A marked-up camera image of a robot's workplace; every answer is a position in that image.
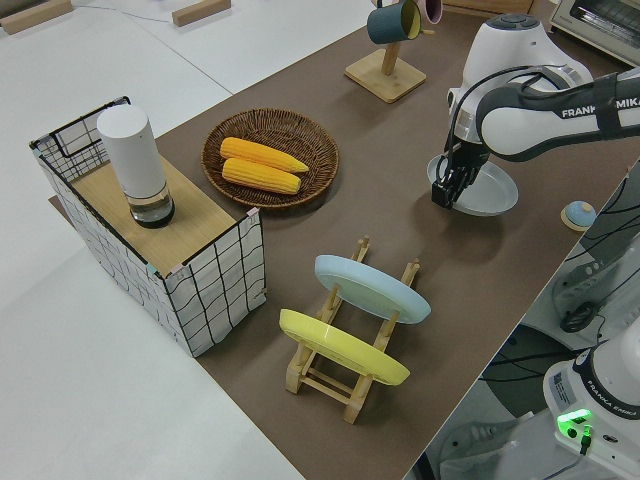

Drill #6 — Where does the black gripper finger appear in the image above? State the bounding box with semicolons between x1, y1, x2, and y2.
452;168;476;199
431;182;456;207

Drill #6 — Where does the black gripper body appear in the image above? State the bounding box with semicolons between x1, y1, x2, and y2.
433;142;489;194

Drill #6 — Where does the gray plate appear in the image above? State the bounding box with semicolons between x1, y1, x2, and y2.
426;153;519;217

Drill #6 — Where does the light blue plate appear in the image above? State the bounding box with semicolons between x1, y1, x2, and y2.
314;254;432;325

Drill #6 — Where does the yellow plate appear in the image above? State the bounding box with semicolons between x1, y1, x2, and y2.
278;308;411;387

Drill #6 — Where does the wooden plate rack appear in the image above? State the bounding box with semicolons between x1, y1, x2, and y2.
284;234;422;425

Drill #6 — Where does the brown table mat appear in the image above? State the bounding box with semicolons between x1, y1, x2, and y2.
47;7;640;480

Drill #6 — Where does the wooden mug tree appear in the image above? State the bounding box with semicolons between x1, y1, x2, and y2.
344;0;435;105

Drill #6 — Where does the brown wicker basket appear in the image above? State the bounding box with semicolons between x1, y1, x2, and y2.
201;107;341;210

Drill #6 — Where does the pink mug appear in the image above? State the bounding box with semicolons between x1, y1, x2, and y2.
417;0;444;25

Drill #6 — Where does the dark blue mug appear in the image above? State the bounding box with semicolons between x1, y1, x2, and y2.
366;0;424;45

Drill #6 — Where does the yellow corn cob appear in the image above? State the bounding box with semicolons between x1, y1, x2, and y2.
219;137;310;174
221;157;302;196

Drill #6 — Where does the white toaster oven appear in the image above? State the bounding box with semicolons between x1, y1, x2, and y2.
549;0;640;66

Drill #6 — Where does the wooden block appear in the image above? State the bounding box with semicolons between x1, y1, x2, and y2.
171;0;232;27
0;0;74;35

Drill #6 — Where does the white cylindrical bottle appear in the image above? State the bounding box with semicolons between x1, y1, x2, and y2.
96;106;177;230

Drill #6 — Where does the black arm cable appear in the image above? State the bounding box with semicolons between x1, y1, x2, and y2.
441;67;551;182

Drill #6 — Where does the black coiled floor cable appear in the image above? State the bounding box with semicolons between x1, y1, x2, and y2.
558;164;640;335

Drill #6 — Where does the wire grid storage box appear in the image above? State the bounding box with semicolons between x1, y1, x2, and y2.
28;95;266;359

